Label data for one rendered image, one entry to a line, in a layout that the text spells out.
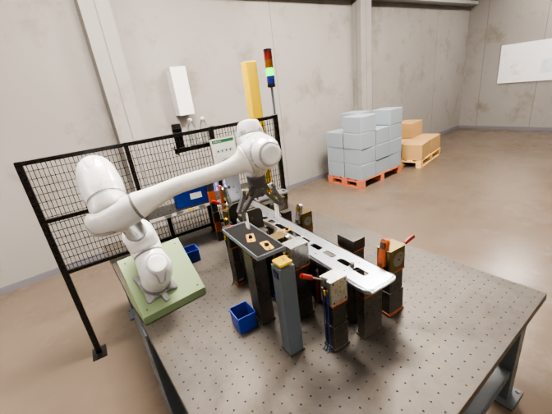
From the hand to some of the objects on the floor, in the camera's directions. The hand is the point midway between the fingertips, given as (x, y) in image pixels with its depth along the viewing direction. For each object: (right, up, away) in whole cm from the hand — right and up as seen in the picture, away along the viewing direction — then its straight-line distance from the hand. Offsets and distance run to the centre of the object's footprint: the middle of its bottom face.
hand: (263, 221), depth 130 cm
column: (-53, -115, +77) cm, 148 cm away
